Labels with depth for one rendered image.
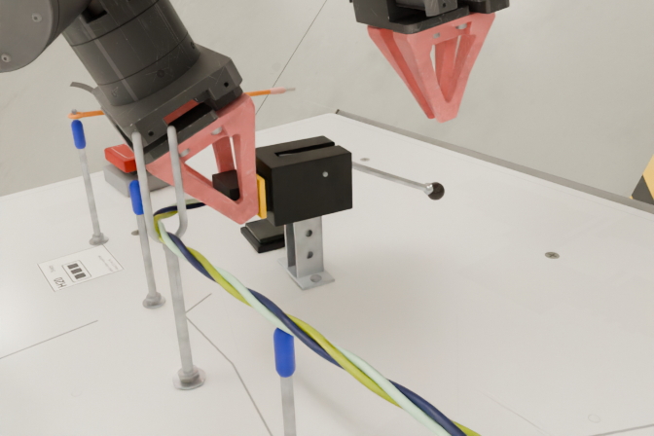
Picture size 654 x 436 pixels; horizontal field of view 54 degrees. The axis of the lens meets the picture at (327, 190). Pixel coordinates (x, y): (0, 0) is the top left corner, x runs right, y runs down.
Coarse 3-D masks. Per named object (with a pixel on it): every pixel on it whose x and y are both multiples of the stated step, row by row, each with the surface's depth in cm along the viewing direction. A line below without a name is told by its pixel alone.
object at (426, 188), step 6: (354, 162) 44; (354, 168) 44; (360, 168) 44; (366, 168) 44; (372, 168) 44; (324, 174) 40; (372, 174) 45; (378, 174) 45; (384, 174) 45; (390, 174) 45; (390, 180) 45; (396, 180) 46; (402, 180) 46; (408, 180) 46; (408, 186) 46; (414, 186) 46; (420, 186) 47; (426, 186) 47; (426, 192) 47
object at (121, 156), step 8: (104, 152) 61; (112, 152) 59; (120, 152) 59; (128, 152) 59; (112, 160) 59; (120, 160) 58; (128, 160) 57; (120, 168) 58; (128, 168) 58; (136, 168) 58
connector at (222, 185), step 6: (216, 174) 41; (222, 174) 41; (228, 174) 41; (234, 174) 41; (258, 174) 40; (216, 180) 40; (222, 180) 40; (228, 180) 40; (234, 180) 40; (216, 186) 40; (222, 186) 39; (228, 186) 39; (234, 186) 39; (222, 192) 40; (228, 192) 39; (234, 192) 38; (234, 198) 39; (270, 198) 40; (270, 204) 40; (270, 210) 40
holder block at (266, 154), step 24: (288, 144) 43; (312, 144) 42; (264, 168) 40; (288, 168) 39; (312, 168) 40; (336, 168) 41; (288, 192) 40; (312, 192) 41; (336, 192) 41; (288, 216) 40; (312, 216) 41
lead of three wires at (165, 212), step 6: (174, 204) 38; (186, 204) 38; (192, 204) 39; (198, 204) 39; (204, 204) 39; (162, 210) 36; (168, 210) 36; (174, 210) 37; (156, 216) 34; (162, 216) 35; (168, 216) 36; (156, 222) 33; (162, 222) 33; (156, 228) 32; (162, 228) 31; (168, 234) 31; (162, 240) 31
